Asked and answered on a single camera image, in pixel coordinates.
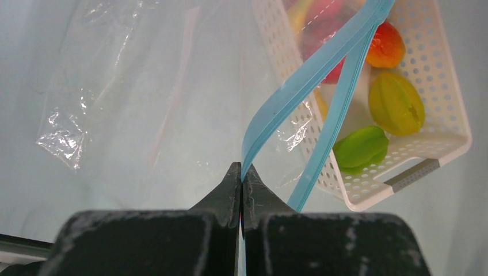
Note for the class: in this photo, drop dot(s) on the yellow toy banana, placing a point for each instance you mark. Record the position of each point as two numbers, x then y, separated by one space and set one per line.
297 14

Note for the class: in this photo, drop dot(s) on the orange red toy mango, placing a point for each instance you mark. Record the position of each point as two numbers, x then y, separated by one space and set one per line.
387 48

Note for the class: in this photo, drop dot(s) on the green toy starfruit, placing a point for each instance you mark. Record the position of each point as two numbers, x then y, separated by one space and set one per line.
361 149

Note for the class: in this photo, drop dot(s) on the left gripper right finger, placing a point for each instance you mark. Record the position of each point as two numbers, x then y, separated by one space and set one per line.
281 241

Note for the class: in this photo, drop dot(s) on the clear zip top bag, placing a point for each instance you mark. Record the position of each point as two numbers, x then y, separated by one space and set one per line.
146 103

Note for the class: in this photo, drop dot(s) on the yellow toy starfruit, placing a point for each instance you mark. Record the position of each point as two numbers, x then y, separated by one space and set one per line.
395 105

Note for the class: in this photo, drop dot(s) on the large red toy apple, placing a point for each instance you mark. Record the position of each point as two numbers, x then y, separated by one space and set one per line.
342 43

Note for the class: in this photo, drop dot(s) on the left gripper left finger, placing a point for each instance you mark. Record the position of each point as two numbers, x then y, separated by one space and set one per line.
203 240

